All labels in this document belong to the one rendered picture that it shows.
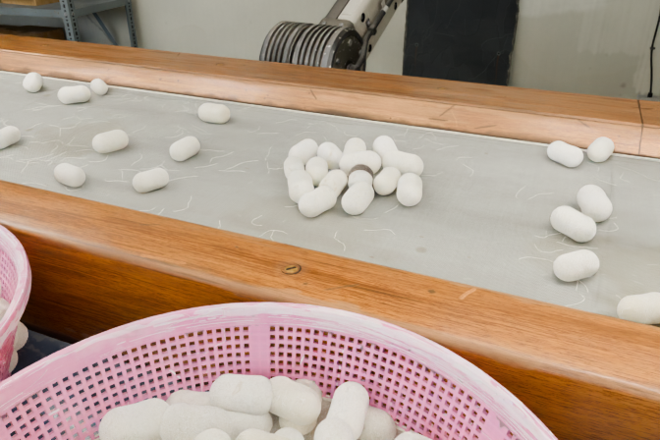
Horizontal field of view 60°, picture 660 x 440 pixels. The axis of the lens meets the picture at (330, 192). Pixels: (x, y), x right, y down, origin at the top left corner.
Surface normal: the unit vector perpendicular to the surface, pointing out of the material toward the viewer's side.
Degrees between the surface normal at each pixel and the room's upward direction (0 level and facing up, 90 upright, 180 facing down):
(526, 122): 45
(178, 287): 90
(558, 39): 90
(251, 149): 0
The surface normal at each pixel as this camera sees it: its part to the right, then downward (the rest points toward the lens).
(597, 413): -0.39, 0.41
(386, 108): -0.27, -0.34
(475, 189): 0.00, -0.89
